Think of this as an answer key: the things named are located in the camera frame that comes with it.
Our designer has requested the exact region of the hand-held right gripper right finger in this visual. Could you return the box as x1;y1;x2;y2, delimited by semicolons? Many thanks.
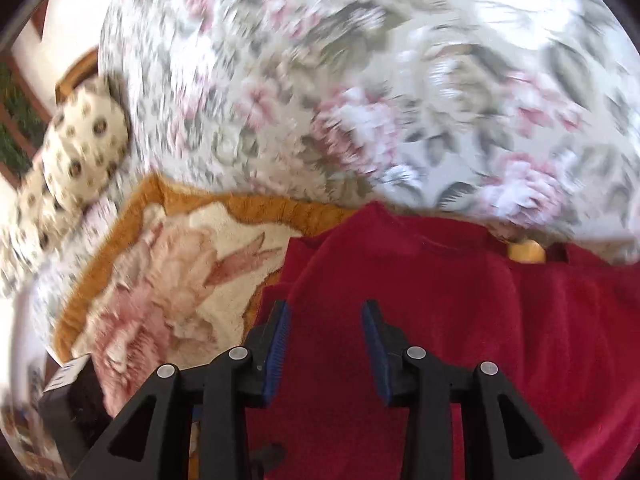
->
362;300;581;480

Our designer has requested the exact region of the dark red sweater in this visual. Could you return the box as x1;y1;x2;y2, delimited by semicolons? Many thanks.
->
245;201;640;480

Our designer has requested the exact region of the wooden chair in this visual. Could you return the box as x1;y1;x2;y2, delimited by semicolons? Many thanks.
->
54;46;101;103

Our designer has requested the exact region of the green foliage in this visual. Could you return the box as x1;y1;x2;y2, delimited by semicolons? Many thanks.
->
0;60;43;178

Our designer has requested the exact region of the plush flower-print blanket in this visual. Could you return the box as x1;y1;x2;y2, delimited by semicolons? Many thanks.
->
52;172;546;480

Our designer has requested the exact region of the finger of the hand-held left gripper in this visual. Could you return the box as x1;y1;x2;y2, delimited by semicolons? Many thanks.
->
250;441;285;480

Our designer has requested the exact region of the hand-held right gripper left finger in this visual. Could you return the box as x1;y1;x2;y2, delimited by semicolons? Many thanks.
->
72;301;292;480

